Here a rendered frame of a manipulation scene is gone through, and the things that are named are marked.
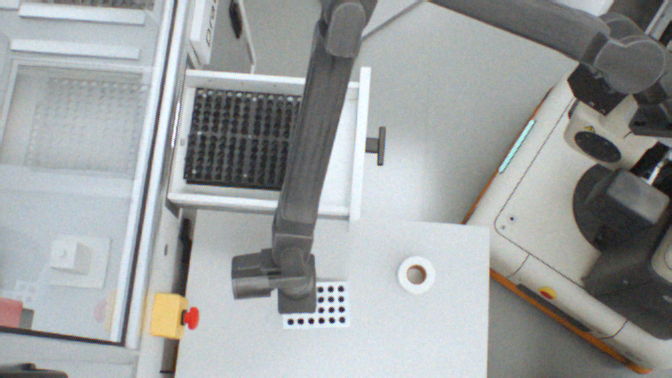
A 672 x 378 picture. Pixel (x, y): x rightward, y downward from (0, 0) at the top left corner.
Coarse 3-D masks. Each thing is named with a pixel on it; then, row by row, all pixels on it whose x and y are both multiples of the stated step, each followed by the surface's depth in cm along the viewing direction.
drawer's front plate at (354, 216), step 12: (360, 72) 129; (360, 84) 126; (360, 96) 126; (360, 108) 125; (360, 120) 124; (360, 132) 124; (360, 144) 123; (360, 156) 123; (360, 168) 122; (360, 180) 121; (360, 192) 121; (360, 204) 120
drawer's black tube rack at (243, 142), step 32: (224, 96) 128; (256, 96) 128; (288, 96) 129; (192, 128) 127; (224, 128) 130; (256, 128) 127; (288, 128) 130; (192, 160) 128; (224, 160) 125; (256, 160) 125
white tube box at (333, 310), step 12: (324, 288) 130; (336, 288) 130; (348, 288) 130; (324, 300) 129; (336, 300) 129; (348, 300) 129; (324, 312) 128; (336, 312) 128; (348, 312) 128; (288, 324) 131; (300, 324) 131; (312, 324) 128; (324, 324) 128; (336, 324) 128; (348, 324) 128
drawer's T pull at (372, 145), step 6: (384, 132) 126; (366, 138) 125; (372, 138) 125; (378, 138) 125; (384, 138) 125; (366, 144) 125; (372, 144) 125; (378, 144) 125; (384, 144) 125; (366, 150) 125; (372, 150) 125; (378, 150) 125; (384, 150) 125; (378, 156) 124; (378, 162) 124
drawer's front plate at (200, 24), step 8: (200, 0) 130; (208, 0) 133; (200, 8) 130; (208, 8) 134; (216, 8) 141; (200, 16) 129; (208, 16) 134; (192, 24) 129; (200, 24) 129; (208, 24) 135; (192, 32) 128; (200, 32) 129; (208, 32) 136; (192, 40) 129; (200, 40) 129; (208, 40) 137; (200, 48) 131; (208, 48) 137; (200, 56) 135; (208, 56) 137
